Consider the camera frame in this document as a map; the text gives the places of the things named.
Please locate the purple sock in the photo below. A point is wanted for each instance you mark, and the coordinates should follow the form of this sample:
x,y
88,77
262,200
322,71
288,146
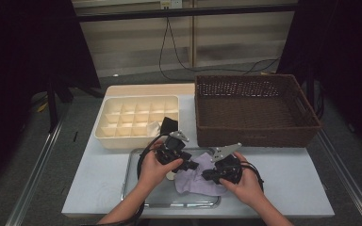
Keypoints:
x,y
194,185

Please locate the clear plastic box lid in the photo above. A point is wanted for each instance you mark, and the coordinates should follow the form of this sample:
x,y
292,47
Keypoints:
x,y
157,194

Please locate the white wall power outlet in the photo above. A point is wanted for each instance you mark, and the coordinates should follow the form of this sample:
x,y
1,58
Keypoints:
x,y
176,3

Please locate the black metal stand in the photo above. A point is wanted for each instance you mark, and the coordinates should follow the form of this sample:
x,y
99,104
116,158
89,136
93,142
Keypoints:
x,y
52,109

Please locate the person's left hand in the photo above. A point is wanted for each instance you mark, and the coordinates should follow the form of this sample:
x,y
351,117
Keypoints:
x,y
152,171

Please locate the small black stick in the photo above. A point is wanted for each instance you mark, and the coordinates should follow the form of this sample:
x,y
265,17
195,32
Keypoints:
x,y
75,136

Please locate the yellow strip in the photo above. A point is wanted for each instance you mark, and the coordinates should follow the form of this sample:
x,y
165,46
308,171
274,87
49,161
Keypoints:
x,y
42,107

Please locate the brown woven basket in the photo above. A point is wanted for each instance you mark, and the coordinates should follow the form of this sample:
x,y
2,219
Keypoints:
x,y
210,138

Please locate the cream divided storage box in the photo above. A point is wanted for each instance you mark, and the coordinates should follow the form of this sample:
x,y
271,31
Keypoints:
x,y
122,142

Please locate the light wooden board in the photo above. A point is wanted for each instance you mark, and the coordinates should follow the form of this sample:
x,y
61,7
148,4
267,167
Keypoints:
x,y
144,89

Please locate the person's right hand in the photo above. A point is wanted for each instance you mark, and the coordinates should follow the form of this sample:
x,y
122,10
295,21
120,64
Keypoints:
x,y
248,188

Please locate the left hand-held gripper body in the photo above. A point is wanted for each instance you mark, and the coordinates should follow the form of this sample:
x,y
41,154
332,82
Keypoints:
x,y
172,147

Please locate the black horizontal bar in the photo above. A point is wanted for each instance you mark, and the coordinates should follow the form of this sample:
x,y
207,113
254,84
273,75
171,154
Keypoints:
x,y
185,12

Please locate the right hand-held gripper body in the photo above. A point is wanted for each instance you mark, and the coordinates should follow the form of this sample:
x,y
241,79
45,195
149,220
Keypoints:
x,y
229,163

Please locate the black curtain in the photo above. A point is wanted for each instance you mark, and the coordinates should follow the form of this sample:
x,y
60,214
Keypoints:
x,y
342,47
19,62

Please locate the black sock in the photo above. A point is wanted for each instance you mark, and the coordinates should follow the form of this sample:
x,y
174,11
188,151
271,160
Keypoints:
x,y
169,125

